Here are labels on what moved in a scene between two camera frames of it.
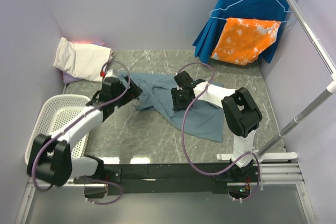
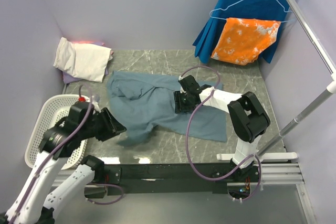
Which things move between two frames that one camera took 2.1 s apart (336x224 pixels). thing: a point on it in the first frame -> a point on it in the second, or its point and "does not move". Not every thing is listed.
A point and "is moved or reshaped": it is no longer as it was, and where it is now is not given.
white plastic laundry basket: x=54 y=110 does not move
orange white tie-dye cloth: x=242 y=40 does not move
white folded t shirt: x=86 y=61 does not move
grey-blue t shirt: x=205 y=118 is moved or reshaped
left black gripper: x=131 y=93 -> x=112 y=126
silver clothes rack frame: x=330 y=94 does not move
